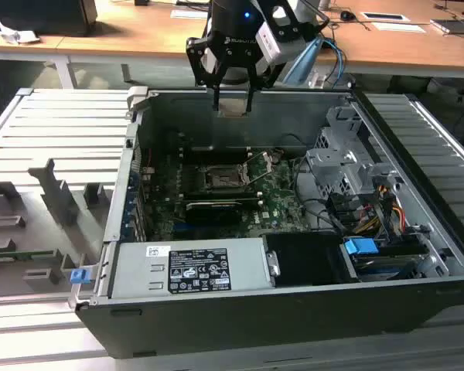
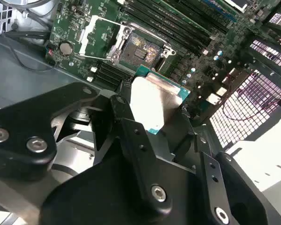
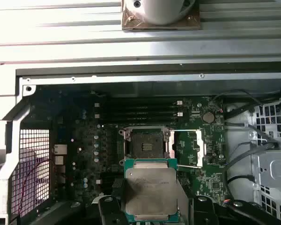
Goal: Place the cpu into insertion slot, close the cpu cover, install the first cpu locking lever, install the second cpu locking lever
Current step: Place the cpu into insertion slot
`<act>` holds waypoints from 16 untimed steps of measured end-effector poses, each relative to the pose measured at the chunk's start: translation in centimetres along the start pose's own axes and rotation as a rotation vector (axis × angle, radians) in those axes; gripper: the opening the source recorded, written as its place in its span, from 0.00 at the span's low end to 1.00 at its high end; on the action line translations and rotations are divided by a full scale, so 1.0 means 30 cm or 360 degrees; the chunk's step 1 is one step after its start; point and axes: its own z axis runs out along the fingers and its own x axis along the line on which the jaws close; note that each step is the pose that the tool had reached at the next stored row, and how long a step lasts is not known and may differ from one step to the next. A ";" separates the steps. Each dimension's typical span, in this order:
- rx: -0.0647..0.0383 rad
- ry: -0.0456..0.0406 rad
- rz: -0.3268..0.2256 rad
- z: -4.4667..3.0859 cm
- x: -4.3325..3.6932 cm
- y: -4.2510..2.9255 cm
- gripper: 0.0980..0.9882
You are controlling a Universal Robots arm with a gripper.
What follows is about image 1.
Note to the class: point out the black open PC case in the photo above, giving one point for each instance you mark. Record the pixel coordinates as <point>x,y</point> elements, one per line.
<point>255,328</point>

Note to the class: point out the grey laptop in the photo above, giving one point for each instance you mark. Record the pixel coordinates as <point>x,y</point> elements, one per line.
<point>454,26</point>

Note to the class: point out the grey parts rack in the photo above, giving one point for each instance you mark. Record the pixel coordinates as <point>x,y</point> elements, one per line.
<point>58,201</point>

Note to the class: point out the black plastic connector block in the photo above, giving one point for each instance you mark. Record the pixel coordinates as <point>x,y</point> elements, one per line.
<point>344,208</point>

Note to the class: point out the black RAM slot white clips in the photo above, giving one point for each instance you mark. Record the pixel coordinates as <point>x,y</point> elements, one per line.
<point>216,148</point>
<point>216,154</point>

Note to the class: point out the white paper sheet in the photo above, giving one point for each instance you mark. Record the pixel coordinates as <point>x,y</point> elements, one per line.
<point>187,14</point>
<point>398,27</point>

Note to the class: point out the grey power supply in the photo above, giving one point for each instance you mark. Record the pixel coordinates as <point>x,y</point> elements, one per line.
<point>139,270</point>

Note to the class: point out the silver metal drive cage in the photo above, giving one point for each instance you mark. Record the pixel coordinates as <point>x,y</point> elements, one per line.
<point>332,162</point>

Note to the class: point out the black camera bracket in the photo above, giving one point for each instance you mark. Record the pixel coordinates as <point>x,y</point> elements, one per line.
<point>294,27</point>

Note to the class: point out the green motherboard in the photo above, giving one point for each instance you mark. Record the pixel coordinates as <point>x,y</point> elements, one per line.
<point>278,185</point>

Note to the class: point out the black computer mouse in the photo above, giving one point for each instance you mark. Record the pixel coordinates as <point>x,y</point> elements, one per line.
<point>347,15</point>

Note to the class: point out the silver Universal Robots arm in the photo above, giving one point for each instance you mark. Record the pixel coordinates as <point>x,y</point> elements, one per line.
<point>305,62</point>

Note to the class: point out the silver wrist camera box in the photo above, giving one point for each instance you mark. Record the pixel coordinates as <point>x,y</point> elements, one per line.
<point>268,42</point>

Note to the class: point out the hard disk in blue carrier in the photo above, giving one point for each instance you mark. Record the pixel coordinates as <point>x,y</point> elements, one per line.
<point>361,247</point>

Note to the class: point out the wooden desk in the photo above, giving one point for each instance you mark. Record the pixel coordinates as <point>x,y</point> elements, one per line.
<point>139,38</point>

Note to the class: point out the black graphics card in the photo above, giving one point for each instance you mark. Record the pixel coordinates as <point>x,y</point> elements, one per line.
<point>212,214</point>

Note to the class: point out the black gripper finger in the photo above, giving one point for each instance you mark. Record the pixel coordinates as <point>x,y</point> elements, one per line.
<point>253,81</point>
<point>193,58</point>

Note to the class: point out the black plastic air duct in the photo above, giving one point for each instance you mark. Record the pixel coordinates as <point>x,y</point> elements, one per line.
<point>305,259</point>

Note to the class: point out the black box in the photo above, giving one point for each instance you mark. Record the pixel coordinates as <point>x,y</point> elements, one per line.
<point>38,15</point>

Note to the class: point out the blue plastic case latch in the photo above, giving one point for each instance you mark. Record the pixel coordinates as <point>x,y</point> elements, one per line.
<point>79,276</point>

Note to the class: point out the green RAM stick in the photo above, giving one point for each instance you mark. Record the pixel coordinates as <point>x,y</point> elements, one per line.
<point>23,255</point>

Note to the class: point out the crumpled white paper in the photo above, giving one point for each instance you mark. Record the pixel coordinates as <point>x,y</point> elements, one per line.
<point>17,34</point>

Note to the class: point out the silver CPU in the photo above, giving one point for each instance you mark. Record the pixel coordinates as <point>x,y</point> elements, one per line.
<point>233,109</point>

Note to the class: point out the CPU socket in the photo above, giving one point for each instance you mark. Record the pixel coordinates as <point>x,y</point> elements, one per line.
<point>220,178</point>

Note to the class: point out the grey plastic case latch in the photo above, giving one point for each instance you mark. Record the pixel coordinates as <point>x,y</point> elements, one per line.
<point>137,96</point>

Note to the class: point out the white framed tablet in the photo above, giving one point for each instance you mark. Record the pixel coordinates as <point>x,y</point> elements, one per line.
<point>384,16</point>

